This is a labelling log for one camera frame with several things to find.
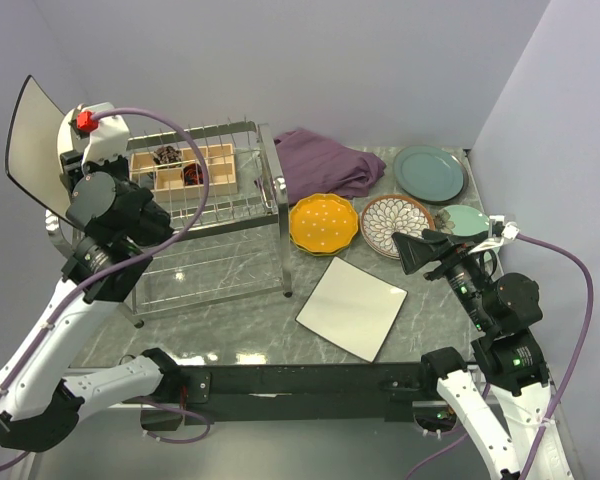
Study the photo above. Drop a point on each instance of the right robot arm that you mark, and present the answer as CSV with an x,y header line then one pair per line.
x,y
527,444

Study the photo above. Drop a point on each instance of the large square plate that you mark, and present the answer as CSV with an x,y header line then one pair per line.
x,y
31,158
352,309

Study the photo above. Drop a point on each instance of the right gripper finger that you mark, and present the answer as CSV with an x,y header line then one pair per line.
x,y
414,253
438,237

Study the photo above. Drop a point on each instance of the mint green flower plate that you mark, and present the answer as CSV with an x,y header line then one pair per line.
x,y
461,220

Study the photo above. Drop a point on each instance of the black base beam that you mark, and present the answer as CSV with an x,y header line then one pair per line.
x,y
394,392

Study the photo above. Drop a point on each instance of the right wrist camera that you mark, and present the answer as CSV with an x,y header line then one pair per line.
x,y
503,230

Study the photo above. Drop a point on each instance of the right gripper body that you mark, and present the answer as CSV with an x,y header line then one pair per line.
x,y
465,276

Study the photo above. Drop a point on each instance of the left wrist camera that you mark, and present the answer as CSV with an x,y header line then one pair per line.
x,y
107,141

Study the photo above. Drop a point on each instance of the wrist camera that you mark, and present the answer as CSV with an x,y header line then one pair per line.
x,y
503,230
107,141

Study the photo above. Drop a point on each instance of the orange dotted plate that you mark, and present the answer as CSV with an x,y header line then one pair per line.
x,y
323,222

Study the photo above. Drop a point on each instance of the steel dish rack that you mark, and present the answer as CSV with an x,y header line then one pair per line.
x,y
240,245

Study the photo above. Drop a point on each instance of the dark green round plate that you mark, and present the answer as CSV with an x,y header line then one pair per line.
x,y
429,174

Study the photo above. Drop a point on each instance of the purple cloth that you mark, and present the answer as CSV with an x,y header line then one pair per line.
x,y
312,164

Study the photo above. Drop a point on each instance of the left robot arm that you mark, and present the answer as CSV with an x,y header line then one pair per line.
x,y
39,405

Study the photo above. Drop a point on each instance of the wooden cutlery box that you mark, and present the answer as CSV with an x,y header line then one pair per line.
x,y
190,170

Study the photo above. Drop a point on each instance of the white ribbed brown bowl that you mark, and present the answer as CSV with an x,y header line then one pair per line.
x,y
388,214

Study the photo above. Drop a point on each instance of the white round plate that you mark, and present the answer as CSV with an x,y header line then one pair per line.
x,y
68,141

